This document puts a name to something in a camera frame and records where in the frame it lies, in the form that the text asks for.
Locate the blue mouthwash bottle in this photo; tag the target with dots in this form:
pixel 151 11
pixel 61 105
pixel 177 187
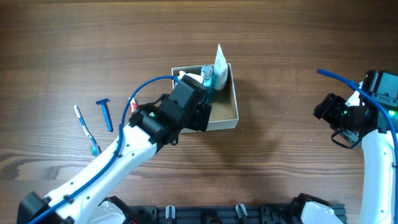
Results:
pixel 207 75

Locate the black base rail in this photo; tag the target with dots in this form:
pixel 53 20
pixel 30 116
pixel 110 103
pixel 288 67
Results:
pixel 266 213

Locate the red white toothpaste tube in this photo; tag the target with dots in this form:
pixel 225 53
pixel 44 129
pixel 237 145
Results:
pixel 133 105

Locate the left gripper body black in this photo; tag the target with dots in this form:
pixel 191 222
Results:
pixel 203 116

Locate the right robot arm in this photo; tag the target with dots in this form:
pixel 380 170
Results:
pixel 368 118

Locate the white lotion tube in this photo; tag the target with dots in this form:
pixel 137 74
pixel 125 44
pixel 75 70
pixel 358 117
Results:
pixel 220 70

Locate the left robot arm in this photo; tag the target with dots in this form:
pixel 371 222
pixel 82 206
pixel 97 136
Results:
pixel 149 129

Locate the blue white toothbrush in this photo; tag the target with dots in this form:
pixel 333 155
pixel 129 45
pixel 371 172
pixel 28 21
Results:
pixel 95 149

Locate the blue disposable razor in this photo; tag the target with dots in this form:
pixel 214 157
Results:
pixel 105 110

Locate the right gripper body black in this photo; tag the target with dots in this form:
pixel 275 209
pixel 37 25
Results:
pixel 323 107

